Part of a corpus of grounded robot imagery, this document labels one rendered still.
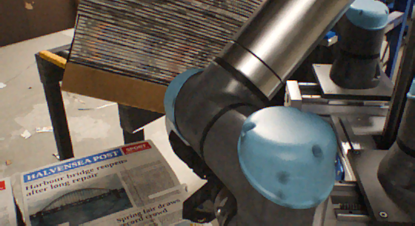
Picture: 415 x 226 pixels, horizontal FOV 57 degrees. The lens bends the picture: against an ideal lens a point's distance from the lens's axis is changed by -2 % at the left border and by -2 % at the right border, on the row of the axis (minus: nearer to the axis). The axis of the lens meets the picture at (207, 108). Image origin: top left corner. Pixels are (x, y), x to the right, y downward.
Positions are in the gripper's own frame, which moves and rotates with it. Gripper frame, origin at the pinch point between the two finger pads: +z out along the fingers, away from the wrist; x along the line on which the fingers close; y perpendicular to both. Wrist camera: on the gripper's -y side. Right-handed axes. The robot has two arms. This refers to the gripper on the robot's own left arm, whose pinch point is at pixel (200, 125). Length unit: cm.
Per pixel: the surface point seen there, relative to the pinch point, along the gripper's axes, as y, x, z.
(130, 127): -30, 0, 49
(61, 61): -26, 23, 77
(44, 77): -39, 28, 90
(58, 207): -23.2, 17.8, 3.0
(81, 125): -107, 3, 175
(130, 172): -18.6, 5.8, 10.3
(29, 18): -108, 66, 372
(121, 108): -26, 4, 51
